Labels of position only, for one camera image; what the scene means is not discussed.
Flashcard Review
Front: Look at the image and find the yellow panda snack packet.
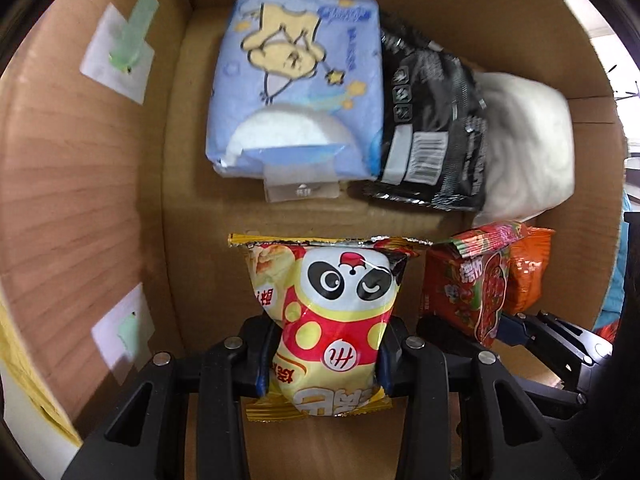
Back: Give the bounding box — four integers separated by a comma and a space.
227, 232, 433, 423

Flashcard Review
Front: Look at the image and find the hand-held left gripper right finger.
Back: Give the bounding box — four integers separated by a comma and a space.
377, 316, 583, 480

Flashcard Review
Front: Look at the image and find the orange snack packet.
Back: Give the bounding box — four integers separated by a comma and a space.
507, 227, 557, 316

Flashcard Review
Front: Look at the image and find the blue tissue pack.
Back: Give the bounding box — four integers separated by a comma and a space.
206, 0, 383, 204

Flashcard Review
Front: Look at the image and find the cardboard box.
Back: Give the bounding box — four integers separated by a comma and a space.
0, 0, 628, 480

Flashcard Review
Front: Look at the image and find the yellow tablecloth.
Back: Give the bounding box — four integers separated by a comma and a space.
0, 280, 83, 448

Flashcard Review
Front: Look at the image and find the white soft pouch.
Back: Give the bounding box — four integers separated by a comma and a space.
470, 71, 575, 226

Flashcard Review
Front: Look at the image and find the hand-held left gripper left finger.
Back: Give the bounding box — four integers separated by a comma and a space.
60, 315, 281, 480

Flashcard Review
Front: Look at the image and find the black snack packet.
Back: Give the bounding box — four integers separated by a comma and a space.
347, 10, 490, 212

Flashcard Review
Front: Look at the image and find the red snack packet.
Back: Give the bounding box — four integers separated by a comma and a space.
424, 221, 528, 350

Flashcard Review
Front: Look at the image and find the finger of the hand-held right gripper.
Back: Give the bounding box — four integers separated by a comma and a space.
497, 310, 613, 392
416, 312, 483, 358

